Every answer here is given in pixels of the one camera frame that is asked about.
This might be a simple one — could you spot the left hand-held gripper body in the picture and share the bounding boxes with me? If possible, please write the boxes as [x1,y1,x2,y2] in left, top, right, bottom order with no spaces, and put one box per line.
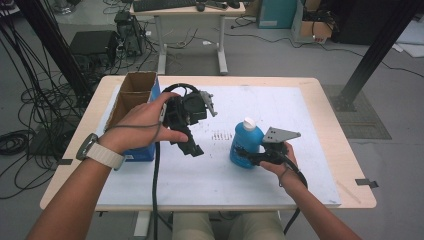
[161,90,219,129]

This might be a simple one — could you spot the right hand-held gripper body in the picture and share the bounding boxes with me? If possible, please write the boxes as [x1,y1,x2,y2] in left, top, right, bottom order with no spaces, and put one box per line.
[262,126,302,165]

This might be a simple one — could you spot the blue plastic bottle white cap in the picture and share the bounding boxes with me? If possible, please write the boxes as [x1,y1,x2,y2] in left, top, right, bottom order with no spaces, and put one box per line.
[229,117,266,169]

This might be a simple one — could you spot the blue cardboard box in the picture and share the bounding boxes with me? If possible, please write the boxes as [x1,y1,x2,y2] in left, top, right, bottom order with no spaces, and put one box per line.
[103,71,162,163]

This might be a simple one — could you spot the person's right hand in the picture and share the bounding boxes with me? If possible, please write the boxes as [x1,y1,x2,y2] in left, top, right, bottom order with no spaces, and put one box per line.
[259,143,307,194]

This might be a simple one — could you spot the person's left hand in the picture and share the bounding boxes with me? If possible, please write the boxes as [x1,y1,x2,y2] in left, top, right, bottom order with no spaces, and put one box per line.
[99,91,189,157]

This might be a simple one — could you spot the white table mat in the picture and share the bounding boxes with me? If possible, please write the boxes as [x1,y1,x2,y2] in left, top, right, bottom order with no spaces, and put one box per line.
[96,84,343,206]

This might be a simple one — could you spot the person's beige trousers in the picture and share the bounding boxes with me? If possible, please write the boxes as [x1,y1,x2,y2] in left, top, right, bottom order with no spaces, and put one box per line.
[171,211,288,240]

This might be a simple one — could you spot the cream band wristwatch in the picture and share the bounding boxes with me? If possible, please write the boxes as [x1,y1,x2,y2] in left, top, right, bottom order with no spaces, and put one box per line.
[75,132,126,172]

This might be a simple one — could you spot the dark floor mat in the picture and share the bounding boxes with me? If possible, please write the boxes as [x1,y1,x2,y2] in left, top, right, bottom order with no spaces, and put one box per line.
[321,84,393,141]

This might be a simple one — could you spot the black computer tower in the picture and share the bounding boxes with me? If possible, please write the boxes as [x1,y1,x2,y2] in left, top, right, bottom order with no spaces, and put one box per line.
[114,9,148,58]

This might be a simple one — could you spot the black keyboard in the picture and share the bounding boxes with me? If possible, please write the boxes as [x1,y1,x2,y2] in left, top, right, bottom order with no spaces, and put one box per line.
[132,0,198,13]

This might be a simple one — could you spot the brown cardboard box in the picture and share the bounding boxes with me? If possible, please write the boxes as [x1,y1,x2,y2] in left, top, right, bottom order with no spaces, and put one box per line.
[290,0,334,44]

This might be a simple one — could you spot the black equipment case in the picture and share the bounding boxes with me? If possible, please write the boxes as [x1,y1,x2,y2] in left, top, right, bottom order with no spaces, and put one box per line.
[69,30,119,68]

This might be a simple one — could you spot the teal box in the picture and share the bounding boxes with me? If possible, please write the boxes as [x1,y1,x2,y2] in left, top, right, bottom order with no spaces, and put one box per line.
[258,0,299,30]

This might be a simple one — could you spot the dark cabinet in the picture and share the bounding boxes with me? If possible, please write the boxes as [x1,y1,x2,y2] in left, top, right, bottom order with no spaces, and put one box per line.
[333,0,414,46]

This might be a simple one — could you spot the white boards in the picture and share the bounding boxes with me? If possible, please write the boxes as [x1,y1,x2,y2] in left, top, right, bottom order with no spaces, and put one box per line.
[391,19,424,58]

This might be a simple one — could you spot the thin dark wrist cord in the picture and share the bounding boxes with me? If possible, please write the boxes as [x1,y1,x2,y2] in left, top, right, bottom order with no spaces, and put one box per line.
[278,166,291,188]

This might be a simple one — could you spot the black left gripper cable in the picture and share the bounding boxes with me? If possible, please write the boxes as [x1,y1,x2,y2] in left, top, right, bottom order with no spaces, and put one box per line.
[151,83,201,240]

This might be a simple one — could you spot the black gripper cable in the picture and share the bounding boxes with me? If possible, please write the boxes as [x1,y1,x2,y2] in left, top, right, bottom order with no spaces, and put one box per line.
[151,83,201,240]
[282,154,309,235]

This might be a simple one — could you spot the thin grey wrist cord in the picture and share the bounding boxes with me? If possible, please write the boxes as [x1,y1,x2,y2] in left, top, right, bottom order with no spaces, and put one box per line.
[108,121,165,151]

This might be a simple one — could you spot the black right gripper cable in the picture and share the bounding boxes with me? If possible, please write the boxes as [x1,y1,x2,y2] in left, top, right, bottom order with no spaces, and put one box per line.
[282,154,309,235]

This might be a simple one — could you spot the white frame desk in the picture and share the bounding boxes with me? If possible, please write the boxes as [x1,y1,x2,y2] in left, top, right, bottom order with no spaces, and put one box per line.
[129,0,247,76]

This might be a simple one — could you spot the black metal frame pole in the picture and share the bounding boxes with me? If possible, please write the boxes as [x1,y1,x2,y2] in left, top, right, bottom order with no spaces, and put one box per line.
[14,0,94,108]
[331,0,424,113]

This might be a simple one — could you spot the tangle of black cables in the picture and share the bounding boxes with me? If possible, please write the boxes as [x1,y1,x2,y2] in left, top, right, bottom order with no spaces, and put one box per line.
[0,19,98,201]

